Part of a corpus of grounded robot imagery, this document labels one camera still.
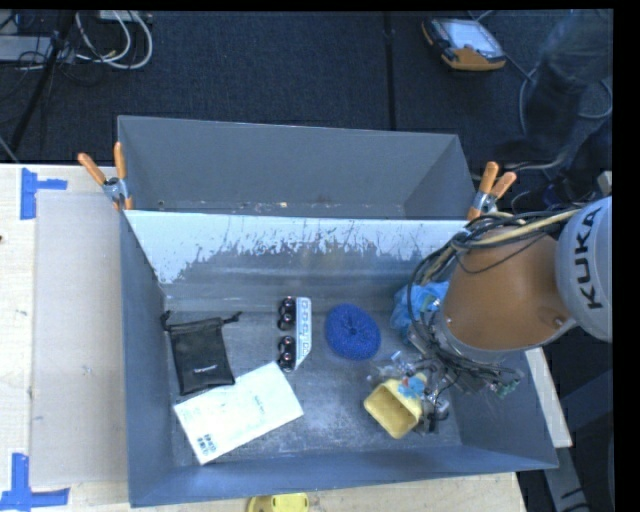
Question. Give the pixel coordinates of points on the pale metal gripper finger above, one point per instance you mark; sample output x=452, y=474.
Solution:
x=444, y=406
x=431, y=407

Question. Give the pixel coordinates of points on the yellow plastic cup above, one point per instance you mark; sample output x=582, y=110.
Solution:
x=392, y=410

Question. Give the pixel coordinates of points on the clear plastic wrapper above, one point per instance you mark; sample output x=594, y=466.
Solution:
x=390, y=367

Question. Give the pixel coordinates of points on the light blue crumpled cloth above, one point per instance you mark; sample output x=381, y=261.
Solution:
x=407, y=305

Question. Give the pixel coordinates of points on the grey metal bin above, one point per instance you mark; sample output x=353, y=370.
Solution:
x=330, y=400

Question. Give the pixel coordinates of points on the blue round scrubber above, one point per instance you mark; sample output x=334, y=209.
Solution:
x=352, y=331

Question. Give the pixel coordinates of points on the white strip with black knobs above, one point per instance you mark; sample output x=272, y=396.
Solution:
x=299, y=332

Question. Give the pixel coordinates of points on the white paper packet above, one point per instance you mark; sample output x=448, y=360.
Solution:
x=237, y=412

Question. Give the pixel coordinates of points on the pale wood board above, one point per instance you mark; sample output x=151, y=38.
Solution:
x=75, y=340

